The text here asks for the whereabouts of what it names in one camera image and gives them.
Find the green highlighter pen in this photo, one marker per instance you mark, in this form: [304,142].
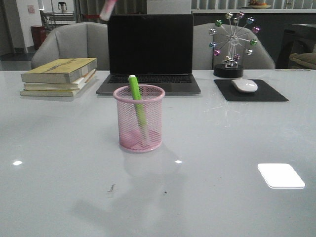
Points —
[136,98]

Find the pink highlighter pen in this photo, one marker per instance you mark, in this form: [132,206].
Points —
[107,9]

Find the pink mesh pen holder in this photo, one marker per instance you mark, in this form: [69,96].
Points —
[130,137]

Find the grey open laptop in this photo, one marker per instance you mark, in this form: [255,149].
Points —
[157,49]

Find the middle cream book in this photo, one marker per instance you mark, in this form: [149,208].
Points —
[76,85]

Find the cream book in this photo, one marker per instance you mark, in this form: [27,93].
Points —
[53,93]
[76,85]

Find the right grey armchair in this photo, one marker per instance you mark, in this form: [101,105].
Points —
[252,57]

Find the grey armchair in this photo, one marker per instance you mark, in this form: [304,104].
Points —
[79,40]
[252,57]

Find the white computer mouse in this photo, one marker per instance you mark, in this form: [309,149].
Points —
[245,85]

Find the top yellow book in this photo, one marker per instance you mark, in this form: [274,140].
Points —
[60,71]

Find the left grey armchair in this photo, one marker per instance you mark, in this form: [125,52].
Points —
[79,40]

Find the black mouse pad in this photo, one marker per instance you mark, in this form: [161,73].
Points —
[264,93]

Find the ferris wheel desk toy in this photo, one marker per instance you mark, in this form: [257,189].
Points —
[230,66]

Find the bottom cream book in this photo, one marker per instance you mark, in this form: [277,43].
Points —
[53,93]

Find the red trash bin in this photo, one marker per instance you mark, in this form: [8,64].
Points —
[38,35]

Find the fruit bowl on counter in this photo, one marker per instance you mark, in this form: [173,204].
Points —
[256,4]

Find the dark side table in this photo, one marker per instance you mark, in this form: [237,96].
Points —
[297,38]

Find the olive cushion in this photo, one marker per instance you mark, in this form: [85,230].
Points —
[303,61]

